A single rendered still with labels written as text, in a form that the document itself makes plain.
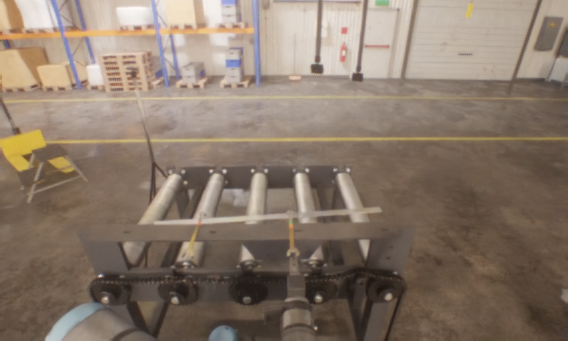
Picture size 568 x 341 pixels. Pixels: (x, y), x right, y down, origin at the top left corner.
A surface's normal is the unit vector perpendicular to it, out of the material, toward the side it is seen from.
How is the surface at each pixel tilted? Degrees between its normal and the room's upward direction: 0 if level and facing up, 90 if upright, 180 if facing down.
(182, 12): 90
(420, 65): 90
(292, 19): 90
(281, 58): 90
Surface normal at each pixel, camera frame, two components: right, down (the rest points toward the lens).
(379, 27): 0.02, 0.47
